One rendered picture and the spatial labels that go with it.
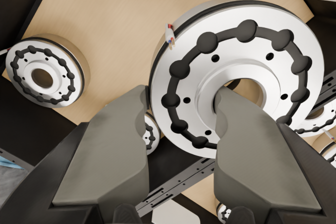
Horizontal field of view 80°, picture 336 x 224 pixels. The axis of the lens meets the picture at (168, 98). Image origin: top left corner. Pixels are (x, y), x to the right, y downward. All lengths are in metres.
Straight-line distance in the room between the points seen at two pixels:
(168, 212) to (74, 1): 0.38
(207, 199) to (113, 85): 0.32
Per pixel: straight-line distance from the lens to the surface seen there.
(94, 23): 0.30
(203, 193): 0.49
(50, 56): 0.31
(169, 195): 0.32
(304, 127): 0.36
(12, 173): 0.42
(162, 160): 0.33
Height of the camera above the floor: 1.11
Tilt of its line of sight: 60 degrees down
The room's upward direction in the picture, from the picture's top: 174 degrees counter-clockwise
